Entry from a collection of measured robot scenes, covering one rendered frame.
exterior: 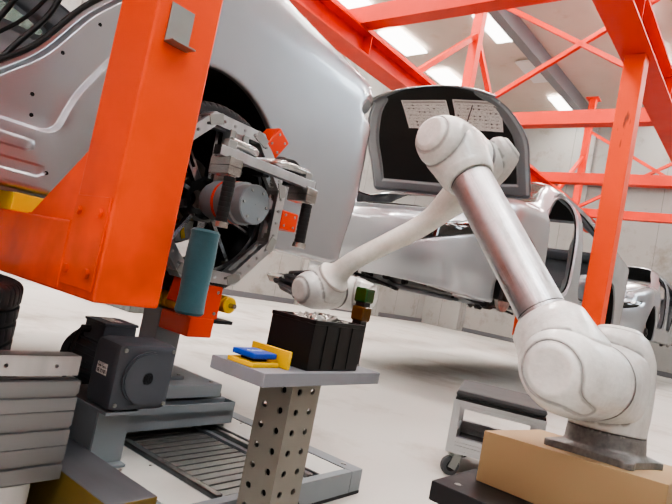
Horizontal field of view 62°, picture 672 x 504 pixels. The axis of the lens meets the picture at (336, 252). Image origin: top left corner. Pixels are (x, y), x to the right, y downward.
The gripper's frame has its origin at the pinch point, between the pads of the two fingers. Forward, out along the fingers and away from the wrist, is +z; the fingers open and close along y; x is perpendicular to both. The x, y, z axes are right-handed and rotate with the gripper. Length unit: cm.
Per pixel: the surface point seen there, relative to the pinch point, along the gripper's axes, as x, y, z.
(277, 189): 21.3, 23.2, 9.4
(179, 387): -15.1, -43.8, 14.3
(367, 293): 14, -12, -52
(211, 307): 3.8, -22.9, 8.3
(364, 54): -38, 368, 218
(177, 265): 23.2, -25.8, 9.2
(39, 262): 52, -61, -1
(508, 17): -187, 979, 330
